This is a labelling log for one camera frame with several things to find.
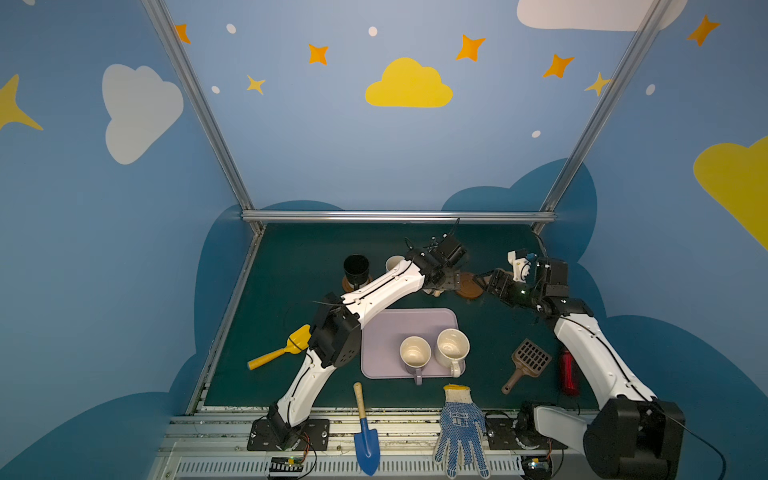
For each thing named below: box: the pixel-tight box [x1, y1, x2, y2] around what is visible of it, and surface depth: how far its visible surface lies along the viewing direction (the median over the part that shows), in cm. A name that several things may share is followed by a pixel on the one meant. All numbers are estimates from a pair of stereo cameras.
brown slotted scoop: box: [501, 338, 553, 395], surface depth 87 cm
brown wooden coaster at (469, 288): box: [456, 272, 484, 300], surface depth 82 cm
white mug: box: [435, 328, 470, 378], surface depth 84 cm
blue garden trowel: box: [353, 382, 381, 476], surface depth 75 cm
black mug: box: [343, 254, 370, 290], surface depth 98 cm
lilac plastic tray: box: [361, 308, 459, 379], surface depth 89 cm
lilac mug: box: [399, 335, 432, 385], surface depth 84 cm
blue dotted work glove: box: [434, 384, 490, 479], surface depth 76 cm
